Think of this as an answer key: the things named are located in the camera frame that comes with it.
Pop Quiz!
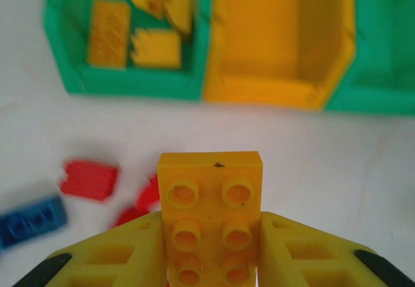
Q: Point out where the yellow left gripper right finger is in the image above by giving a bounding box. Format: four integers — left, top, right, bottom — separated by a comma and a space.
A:
257, 211, 386, 287

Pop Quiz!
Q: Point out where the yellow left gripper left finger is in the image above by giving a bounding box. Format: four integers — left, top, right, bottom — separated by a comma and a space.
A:
47, 211, 170, 287

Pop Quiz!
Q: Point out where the red lego brick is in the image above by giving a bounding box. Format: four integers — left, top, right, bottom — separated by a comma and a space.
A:
59, 159, 120, 203
109, 173, 160, 230

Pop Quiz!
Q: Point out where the yellow lego brick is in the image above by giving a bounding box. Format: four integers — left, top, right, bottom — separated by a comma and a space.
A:
86, 0, 132, 69
156, 150, 264, 287
130, 29, 182, 70
124, 0, 196, 37

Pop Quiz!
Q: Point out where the blue lego brick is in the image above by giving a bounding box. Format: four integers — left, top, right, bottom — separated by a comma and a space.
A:
0, 195, 69, 249

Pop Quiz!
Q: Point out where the green plastic bin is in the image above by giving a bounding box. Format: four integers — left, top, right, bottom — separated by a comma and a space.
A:
41, 0, 213, 102
324, 0, 415, 117

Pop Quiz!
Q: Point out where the orange plastic bin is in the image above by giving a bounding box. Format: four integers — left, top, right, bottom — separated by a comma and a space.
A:
202, 0, 357, 111

